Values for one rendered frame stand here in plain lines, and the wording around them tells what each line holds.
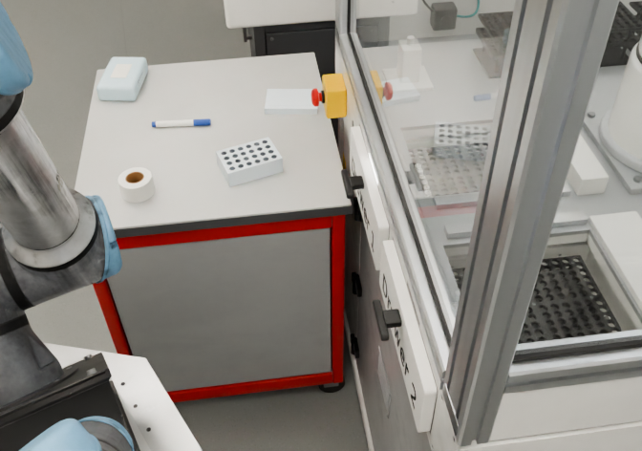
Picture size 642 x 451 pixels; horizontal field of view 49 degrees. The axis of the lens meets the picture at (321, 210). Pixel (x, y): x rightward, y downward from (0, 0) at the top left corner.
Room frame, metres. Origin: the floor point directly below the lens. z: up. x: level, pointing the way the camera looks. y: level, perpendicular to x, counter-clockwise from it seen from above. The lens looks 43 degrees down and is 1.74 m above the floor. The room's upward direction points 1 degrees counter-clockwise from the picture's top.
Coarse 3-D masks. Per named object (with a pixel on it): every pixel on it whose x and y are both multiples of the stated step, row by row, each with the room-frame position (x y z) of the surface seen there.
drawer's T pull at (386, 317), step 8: (376, 304) 0.68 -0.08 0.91; (376, 312) 0.66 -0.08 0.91; (384, 312) 0.66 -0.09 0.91; (392, 312) 0.66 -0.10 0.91; (376, 320) 0.65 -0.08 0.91; (384, 320) 0.65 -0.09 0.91; (392, 320) 0.65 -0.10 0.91; (400, 320) 0.65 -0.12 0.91; (384, 328) 0.63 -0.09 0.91; (384, 336) 0.62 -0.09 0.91
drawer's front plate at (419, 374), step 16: (384, 256) 0.78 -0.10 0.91; (384, 272) 0.77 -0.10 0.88; (400, 272) 0.72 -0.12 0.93; (384, 288) 0.76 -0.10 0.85; (400, 288) 0.69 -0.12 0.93; (400, 304) 0.66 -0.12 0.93; (416, 320) 0.63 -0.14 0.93; (400, 336) 0.64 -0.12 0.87; (416, 336) 0.60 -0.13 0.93; (416, 352) 0.58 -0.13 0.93; (416, 368) 0.56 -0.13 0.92; (416, 384) 0.55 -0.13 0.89; (432, 384) 0.52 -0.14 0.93; (416, 400) 0.54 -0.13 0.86; (432, 400) 0.51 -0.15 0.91; (416, 416) 0.53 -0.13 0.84; (432, 416) 0.51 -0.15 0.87
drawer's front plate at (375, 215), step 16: (352, 128) 1.10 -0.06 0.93; (352, 144) 1.09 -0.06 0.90; (368, 160) 1.00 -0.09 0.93; (352, 176) 1.08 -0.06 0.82; (368, 176) 0.96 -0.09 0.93; (368, 192) 0.92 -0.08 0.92; (368, 208) 0.91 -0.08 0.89; (368, 224) 0.91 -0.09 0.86; (384, 224) 0.83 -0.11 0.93; (368, 240) 0.90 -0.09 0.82; (384, 240) 0.83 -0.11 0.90
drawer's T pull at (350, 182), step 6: (342, 174) 0.98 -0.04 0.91; (348, 174) 0.98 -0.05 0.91; (342, 180) 0.98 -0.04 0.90; (348, 180) 0.97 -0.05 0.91; (354, 180) 0.97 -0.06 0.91; (360, 180) 0.97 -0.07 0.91; (348, 186) 0.95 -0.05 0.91; (354, 186) 0.95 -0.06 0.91; (360, 186) 0.95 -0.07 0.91; (348, 192) 0.93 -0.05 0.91; (348, 198) 0.93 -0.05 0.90
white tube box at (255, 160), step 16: (240, 144) 1.23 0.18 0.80; (256, 144) 1.23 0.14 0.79; (272, 144) 1.22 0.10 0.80; (224, 160) 1.17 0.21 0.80; (240, 160) 1.17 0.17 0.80; (256, 160) 1.17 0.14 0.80; (272, 160) 1.17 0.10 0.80; (224, 176) 1.16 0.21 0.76; (240, 176) 1.14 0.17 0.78; (256, 176) 1.15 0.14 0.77
